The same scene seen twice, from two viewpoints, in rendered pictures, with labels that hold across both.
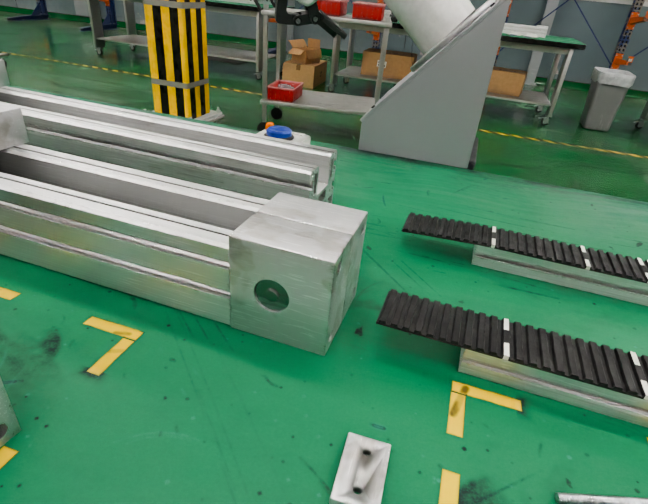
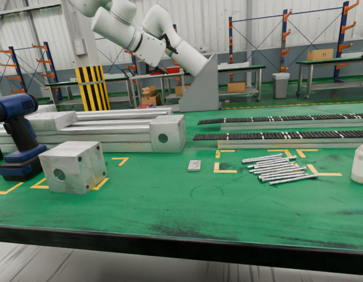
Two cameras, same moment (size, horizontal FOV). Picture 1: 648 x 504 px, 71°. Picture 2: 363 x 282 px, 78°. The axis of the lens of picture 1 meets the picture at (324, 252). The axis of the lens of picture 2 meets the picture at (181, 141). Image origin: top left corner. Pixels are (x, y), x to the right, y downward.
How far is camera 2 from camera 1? 0.34 m
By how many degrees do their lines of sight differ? 11
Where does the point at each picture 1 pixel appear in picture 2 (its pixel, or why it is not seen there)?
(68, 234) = (101, 138)
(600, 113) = (280, 91)
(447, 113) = (206, 93)
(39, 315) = not seen: hidden behind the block
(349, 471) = (191, 164)
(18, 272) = not seen: hidden behind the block
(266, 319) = (162, 146)
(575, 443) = (248, 153)
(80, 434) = (122, 173)
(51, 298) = not seen: hidden behind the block
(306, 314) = (173, 140)
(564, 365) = (242, 137)
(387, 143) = (189, 107)
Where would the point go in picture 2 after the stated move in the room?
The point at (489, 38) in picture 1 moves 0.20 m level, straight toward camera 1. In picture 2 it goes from (213, 67) to (209, 69)
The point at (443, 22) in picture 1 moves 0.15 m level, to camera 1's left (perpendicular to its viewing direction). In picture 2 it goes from (198, 65) to (171, 68)
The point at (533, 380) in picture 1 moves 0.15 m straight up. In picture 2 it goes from (237, 145) to (236, 94)
